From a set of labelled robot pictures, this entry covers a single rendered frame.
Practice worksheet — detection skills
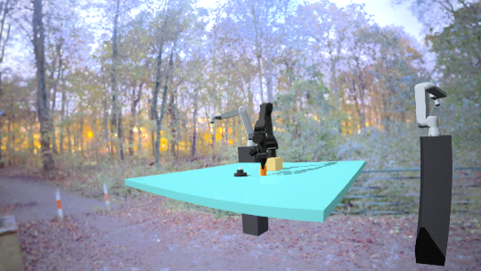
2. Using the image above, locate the orange knob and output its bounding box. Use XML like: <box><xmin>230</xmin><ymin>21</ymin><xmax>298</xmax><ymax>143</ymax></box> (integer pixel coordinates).
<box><xmin>260</xmin><ymin>165</ymin><xmax>267</xmax><ymax>176</ymax></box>

